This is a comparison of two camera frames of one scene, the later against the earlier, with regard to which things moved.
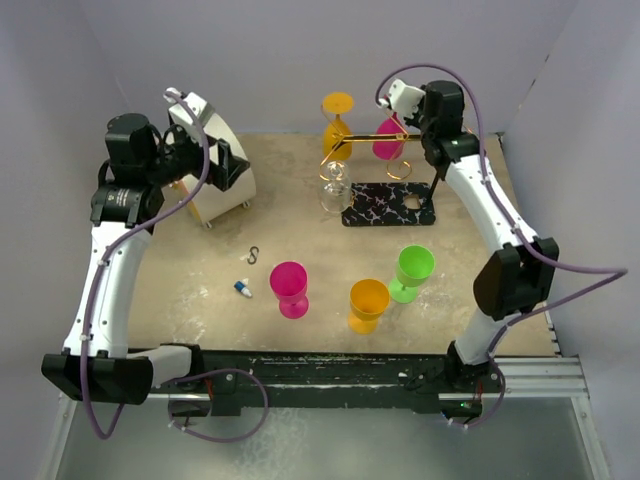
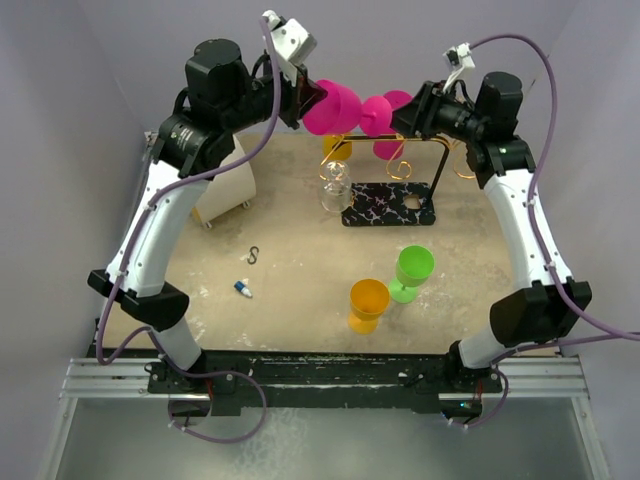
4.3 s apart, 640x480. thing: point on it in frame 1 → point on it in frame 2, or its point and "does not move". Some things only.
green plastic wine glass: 415,264 does not move
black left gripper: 223,174 → 301,98
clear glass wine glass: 335,186 does not move
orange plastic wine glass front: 368,301 does not move
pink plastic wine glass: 389,150 does not move
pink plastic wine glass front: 288,282 → 341,112
